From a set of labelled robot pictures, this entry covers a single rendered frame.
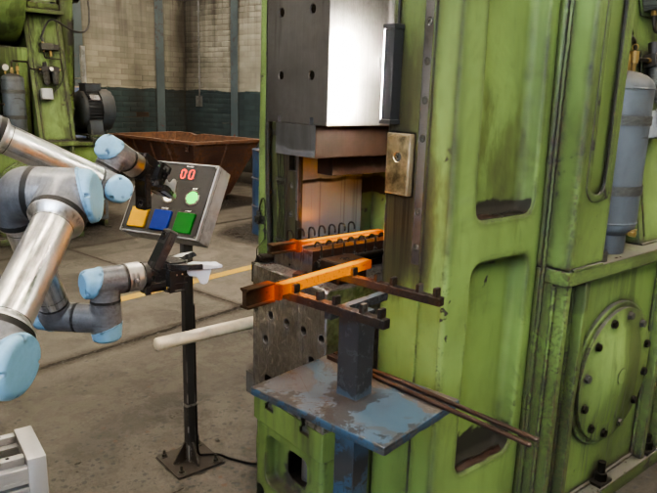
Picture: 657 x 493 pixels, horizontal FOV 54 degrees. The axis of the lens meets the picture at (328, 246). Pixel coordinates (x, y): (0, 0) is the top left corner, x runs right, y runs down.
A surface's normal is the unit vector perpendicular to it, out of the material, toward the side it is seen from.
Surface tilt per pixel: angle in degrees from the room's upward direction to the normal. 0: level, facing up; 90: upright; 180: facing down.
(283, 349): 90
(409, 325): 90
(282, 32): 90
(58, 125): 79
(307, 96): 90
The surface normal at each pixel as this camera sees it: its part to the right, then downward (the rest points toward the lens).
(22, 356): 0.98, 0.14
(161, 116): 0.77, 0.17
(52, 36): 0.68, 0.00
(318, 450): -0.77, 0.12
